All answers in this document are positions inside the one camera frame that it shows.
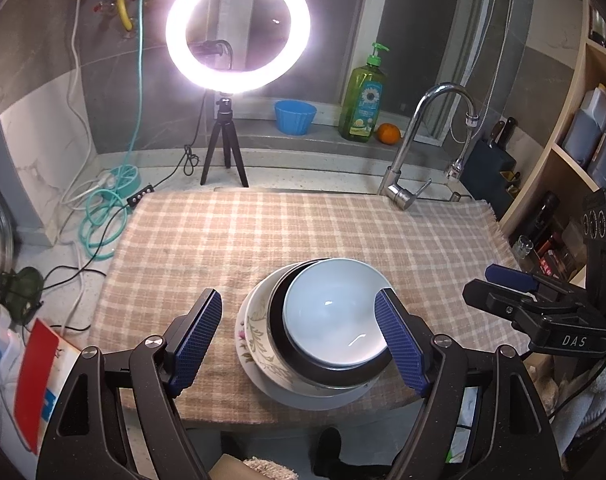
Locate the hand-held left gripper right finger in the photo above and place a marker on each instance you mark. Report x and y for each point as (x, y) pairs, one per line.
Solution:
(400, 345)

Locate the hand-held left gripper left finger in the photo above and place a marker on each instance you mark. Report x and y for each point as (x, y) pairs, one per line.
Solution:
(195, 340)

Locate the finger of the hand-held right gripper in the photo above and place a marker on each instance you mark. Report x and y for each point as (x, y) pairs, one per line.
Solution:
(508, 276)
(493, 300)

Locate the white ceramic bowl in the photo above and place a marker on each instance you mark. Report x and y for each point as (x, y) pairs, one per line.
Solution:
(328, 320)

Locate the large steel bowl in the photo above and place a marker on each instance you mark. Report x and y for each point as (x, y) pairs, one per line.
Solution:
(278, 330)

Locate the white plate pink flowers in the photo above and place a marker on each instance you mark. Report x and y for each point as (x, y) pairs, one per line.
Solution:
(303, 404)

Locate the small clear glass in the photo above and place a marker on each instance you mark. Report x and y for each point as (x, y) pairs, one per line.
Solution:
(523, 249)

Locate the red printed box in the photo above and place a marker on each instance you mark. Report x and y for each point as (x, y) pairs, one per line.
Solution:
(553, 260)

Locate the dark tall bottle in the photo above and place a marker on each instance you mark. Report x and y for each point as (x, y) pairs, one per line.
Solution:
(543, 220)

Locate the dark knife block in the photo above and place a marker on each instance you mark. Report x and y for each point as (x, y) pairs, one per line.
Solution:
(490, 160)

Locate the wooden shelf unit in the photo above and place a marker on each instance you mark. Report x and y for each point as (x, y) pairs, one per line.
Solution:
(568, 135)

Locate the beige checked cloth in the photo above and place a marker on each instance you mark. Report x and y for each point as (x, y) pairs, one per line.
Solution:
(283, 230)

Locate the black inline light remote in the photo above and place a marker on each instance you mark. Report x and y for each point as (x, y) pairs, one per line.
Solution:
(140, 194)

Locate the red booklet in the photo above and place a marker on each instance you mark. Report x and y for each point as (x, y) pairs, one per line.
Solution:
(38, 375)

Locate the chrome kitchen faucet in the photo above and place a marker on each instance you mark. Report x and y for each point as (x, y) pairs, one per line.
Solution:
(408, 135)

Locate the teal round power strip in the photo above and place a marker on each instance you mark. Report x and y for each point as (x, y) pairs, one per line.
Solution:
(128, 175)

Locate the dark green object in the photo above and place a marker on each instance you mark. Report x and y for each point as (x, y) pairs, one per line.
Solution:
(23, 285)

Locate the orange fruit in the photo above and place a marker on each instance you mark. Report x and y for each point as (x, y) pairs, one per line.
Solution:
(388, 133)

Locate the black mini tripod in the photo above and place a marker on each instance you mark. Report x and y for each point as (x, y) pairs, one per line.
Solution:
(223, 135)

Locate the green dish soap bottle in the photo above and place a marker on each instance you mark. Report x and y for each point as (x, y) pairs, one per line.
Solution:
(365, 100)

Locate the blue ribbed plastic cup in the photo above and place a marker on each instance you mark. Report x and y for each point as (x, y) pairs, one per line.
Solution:
(294, 117)

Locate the dark glass window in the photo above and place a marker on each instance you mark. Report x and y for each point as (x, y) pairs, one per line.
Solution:
(333, 10)

